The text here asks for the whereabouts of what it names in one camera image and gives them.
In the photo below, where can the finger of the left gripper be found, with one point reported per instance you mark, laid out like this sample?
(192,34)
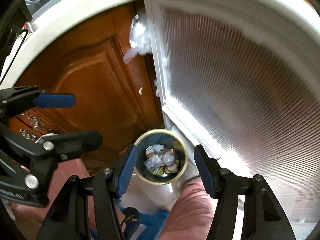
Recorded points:
(71,145)
(54,100)

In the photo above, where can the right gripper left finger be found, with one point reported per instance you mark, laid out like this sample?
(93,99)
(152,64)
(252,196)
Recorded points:
(122,171)

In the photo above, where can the blue plastic stool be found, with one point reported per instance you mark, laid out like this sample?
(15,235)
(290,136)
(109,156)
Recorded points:
(112,227)

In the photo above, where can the round dark trash bin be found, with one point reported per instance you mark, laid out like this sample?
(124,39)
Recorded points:
(165,174)

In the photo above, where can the white paper bag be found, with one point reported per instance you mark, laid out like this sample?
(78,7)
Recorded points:
(162,156)

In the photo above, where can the white plastic bag hanging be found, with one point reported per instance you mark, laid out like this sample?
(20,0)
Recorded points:
(139,38)

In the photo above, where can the white frosted cabinet door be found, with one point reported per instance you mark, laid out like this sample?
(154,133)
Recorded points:
(243,78)

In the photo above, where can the ornate metal door handle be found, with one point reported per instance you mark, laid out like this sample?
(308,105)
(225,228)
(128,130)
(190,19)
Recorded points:
(35,126)

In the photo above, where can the brown wooden cabinet door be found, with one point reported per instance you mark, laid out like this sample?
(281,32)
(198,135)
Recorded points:
(114,98)

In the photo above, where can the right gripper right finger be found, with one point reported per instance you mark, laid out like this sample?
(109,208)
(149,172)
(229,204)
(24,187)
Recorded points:
(209,171)

